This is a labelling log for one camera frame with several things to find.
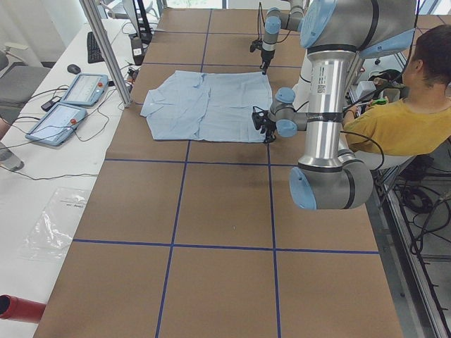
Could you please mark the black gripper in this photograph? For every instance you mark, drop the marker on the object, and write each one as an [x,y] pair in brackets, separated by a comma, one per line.
[269,127]
[264,57]

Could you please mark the light blue button shirt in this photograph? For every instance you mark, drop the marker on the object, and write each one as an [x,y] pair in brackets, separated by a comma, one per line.
[207,106]

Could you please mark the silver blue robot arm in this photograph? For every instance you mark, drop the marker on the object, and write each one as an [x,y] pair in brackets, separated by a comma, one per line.
[337,36]
[275,22]

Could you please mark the green handheld controller tool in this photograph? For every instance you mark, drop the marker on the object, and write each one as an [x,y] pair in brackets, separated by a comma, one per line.
[377,102]

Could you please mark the person in yellow shirt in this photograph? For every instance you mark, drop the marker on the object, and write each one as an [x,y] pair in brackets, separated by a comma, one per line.
[418,123]

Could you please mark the black keyboard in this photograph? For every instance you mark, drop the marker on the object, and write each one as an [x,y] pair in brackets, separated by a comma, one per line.
[93,51]

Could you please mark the far teach pendant tablet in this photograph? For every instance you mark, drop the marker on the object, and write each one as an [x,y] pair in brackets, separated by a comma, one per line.
[86,89]

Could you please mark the teach pendant tablet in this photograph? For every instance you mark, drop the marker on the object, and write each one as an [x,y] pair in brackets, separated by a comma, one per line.
[57,125]
[86,89]

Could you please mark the black computer mouse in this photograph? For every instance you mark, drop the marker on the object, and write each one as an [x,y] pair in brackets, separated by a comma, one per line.
[74,69]

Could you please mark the near teach pendant tablet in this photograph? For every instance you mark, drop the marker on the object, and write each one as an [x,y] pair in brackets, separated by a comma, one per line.
[57,125]

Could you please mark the clear plastic bag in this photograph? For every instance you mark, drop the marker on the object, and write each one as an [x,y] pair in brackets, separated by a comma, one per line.
[51,236]

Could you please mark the grey office chair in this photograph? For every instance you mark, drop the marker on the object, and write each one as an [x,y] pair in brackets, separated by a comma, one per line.
[20,81]

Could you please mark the red cylinder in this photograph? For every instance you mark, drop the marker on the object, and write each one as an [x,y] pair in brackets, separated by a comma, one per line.
[21,310]

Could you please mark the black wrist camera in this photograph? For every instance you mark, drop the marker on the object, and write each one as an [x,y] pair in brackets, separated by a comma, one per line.
[259,119]
[255,45]

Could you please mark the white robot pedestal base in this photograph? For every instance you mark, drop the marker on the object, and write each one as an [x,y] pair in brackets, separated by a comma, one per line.
[303,87]

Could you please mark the aluminium frame post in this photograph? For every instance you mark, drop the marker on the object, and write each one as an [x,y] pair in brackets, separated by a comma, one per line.
[90,9]

